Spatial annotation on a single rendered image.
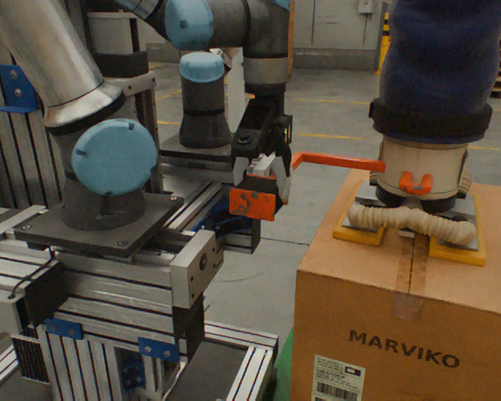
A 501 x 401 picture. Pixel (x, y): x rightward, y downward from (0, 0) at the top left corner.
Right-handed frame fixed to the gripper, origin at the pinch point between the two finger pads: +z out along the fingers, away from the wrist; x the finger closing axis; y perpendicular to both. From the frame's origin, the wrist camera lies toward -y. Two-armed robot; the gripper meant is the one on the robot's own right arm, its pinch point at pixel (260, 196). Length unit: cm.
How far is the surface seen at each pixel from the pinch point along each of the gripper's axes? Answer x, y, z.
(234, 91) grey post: 140, 294, 43
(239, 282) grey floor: 57, 114, 108
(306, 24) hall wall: 264, 940, 24
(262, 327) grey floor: 32, 85, 108
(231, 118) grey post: 144, 294, 68
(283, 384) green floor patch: 12, 56, 108
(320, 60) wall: 224, 929, 96
